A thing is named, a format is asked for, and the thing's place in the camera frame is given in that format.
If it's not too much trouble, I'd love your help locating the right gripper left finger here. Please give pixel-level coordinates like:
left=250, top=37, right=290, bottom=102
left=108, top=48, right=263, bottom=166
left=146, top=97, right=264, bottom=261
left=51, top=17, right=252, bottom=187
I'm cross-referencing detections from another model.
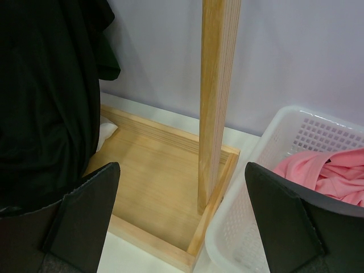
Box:
left=1, top=162, right=120, bottom=272

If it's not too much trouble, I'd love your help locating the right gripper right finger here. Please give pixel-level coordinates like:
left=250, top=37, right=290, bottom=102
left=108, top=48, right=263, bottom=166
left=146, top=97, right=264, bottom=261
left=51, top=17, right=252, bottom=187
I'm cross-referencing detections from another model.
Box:
left=245, top=162, right=363, bottom=272

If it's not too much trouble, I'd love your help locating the pink t shirt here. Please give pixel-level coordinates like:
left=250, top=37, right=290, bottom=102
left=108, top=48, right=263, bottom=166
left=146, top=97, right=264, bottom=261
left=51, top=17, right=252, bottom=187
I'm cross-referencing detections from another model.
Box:
left=274, top=148, right=363, bottom=207

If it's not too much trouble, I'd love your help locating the white t shirt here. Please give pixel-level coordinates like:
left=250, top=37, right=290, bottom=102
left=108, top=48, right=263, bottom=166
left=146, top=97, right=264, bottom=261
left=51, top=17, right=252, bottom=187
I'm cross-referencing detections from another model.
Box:
left=96, top=115, right=118, bottom=152

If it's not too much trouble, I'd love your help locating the black t shirt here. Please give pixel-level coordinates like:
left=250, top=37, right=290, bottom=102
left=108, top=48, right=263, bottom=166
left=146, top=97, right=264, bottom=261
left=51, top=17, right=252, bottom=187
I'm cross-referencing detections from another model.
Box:
left=1, top=1, right=120, bottom=216

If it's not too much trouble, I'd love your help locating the white plastic basket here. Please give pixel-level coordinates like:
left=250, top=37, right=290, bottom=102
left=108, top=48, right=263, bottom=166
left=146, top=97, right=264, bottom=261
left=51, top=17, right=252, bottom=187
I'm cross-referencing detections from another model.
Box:
left=205, top=106, right=363, bottom=272

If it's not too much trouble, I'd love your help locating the wooden clothes rack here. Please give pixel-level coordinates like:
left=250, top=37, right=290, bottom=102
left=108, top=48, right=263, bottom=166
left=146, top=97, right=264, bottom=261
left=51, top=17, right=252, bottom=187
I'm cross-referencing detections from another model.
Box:
left=88, top=1, right=241, bottom=272

